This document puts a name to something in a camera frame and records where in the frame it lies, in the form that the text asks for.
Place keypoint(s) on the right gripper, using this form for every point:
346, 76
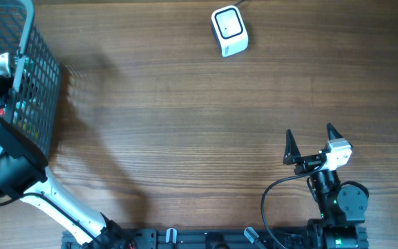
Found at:
292, 155

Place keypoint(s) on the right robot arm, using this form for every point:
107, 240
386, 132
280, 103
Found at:
342, 205

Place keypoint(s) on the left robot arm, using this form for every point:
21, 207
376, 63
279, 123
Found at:
25, 176

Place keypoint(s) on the white barcode scanner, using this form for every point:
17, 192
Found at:
229, 30

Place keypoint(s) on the grey plastic mesh basket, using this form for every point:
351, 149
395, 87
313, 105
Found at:
28, 99

